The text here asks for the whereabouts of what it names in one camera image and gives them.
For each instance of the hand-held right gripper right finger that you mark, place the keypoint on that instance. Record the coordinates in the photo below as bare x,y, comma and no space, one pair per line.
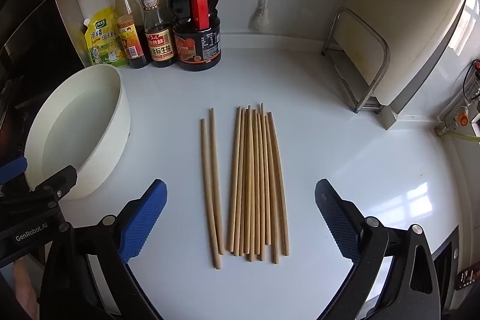
339,222

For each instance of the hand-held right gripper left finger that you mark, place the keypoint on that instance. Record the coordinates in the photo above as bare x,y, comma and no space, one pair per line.
144,226

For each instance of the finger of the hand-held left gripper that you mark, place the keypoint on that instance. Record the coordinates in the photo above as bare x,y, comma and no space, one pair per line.
56,181
13,170

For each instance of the white round bowl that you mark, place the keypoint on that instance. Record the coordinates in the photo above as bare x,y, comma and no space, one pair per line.
75,128

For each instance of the single wooden chopstick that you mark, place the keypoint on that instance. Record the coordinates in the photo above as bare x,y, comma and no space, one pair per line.
209,192
216,185

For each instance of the bundle of wooden chopsticks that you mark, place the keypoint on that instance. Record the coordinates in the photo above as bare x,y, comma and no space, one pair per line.
255,192

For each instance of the person's left hand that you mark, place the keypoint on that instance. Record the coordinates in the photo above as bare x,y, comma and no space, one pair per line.
24,290

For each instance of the black gas stove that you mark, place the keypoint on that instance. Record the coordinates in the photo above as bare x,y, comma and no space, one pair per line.
11,110

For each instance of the yellow seasoning pouch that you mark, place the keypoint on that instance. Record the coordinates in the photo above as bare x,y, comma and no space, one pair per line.
105,39

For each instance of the gas valve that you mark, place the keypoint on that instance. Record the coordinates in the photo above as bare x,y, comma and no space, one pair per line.
455,119

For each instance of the yellow-capped vinegar bottle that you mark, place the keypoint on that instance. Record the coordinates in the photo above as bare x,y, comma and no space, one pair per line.
129,39

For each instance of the black range hood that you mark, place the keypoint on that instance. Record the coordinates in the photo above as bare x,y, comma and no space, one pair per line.
30,5

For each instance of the yellow-capped glass soy sauce bottle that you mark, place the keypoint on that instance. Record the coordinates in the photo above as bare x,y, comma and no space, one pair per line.
157,39

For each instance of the white cutting board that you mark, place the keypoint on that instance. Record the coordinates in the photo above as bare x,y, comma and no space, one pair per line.
412,24

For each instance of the window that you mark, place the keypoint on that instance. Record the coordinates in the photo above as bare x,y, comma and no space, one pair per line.
467,24

